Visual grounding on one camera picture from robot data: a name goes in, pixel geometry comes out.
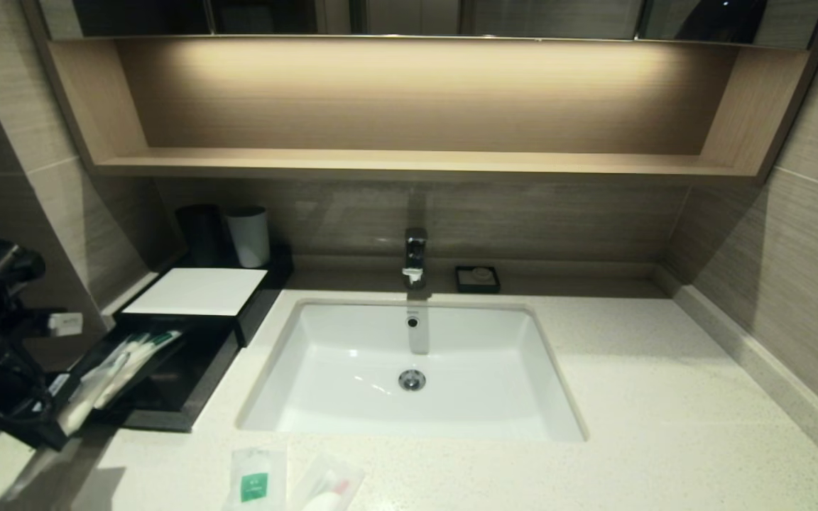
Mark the chrome faucet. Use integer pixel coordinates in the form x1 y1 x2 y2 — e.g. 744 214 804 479
402 227 430 292

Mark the clear sachet with pink item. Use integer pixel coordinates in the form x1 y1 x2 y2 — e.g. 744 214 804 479
287 454 367 511

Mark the mirror cabinet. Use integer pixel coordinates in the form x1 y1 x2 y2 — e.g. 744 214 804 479
33 0 818 48

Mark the white sink basin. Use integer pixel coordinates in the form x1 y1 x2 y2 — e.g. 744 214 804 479
236 298 589 444

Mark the clear sachet with green label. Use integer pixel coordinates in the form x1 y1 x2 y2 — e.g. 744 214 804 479
223 447 288 511

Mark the white cup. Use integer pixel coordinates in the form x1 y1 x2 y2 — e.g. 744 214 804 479
227 207 272 269

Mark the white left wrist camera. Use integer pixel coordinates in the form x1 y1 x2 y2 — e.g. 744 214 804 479
48 312 85 336

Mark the black soap dish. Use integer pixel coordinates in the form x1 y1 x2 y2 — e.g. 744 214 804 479
454 266 501 295

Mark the wooden wall shelf niche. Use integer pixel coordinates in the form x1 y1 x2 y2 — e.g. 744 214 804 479
18 32 818 187

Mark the black cup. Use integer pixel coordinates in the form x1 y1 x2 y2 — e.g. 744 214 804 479
176 205 229 269

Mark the black drawer of box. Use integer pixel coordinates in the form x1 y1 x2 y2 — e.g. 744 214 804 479
61 312 241 432

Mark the toothbrush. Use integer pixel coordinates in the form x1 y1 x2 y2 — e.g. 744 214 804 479
60 344 133 436

